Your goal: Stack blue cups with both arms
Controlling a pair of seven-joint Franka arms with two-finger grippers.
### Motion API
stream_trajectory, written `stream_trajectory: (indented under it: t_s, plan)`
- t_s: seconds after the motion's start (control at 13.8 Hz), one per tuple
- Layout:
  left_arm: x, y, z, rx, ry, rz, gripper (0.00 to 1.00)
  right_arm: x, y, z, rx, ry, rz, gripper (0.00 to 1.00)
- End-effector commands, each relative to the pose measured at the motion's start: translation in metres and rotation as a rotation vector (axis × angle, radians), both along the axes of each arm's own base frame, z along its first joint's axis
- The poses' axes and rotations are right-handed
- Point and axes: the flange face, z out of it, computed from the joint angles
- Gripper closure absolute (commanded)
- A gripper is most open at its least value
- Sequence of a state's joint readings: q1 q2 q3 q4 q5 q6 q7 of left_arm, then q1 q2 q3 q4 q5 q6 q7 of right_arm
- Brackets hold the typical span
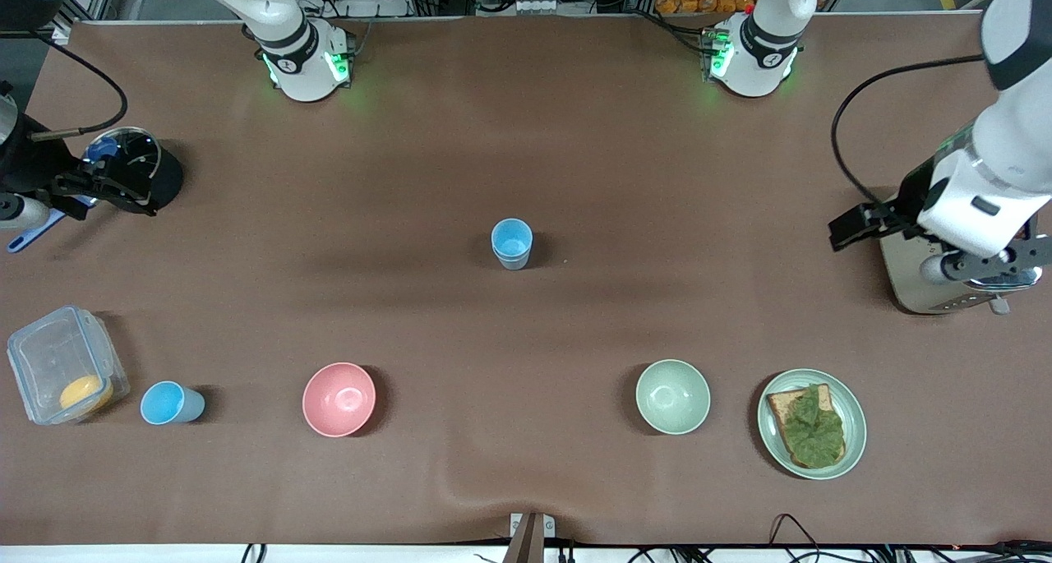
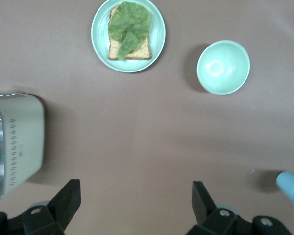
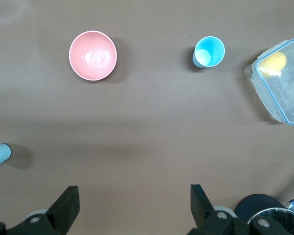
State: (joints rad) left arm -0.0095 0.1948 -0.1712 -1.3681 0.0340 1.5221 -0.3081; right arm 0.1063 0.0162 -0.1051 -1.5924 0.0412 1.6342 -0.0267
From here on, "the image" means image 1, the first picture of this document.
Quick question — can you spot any brown table cloth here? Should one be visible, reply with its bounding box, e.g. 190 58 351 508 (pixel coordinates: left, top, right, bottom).
0 14 1052 547

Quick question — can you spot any beige metal toaster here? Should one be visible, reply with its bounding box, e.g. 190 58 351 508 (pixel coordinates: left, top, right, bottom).
878 187 1043 316

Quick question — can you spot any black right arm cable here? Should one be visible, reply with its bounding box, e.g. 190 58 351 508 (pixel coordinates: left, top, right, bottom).
29 33 129 143

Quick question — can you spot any pale green bowl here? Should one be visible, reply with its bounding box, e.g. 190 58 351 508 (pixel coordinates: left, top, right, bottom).
634 358 712 436

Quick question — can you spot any green lettuce leaf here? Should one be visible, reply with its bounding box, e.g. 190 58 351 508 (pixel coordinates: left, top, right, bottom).
782 384 847 468

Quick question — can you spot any metal table bracket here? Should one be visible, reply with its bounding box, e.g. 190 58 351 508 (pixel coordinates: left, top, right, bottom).
503 511 557 563

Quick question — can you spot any pink bowl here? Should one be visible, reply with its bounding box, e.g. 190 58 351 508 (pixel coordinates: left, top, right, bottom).
302 362 377 439

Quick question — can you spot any yellow round food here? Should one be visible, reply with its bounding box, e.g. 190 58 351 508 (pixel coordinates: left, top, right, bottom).
59 374 115 414

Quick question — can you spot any blue plastic utensil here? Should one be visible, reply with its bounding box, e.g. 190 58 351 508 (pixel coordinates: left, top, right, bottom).
7 136 121 255

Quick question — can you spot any thin black cable loop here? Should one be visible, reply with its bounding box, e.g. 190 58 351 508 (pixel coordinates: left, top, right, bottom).
768 513 824 549

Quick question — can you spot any clear plastic container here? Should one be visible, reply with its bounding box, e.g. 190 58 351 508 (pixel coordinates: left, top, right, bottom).
7 304 132 427

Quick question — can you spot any pale green plate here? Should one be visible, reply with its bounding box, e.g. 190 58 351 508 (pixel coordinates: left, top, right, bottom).
757 368 868 481

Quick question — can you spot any aluminium frame profile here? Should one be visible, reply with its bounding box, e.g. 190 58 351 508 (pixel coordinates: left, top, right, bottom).
49 0 124 30

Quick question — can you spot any toast slice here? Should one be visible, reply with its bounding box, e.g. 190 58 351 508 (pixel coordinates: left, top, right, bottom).
766 384 847 470

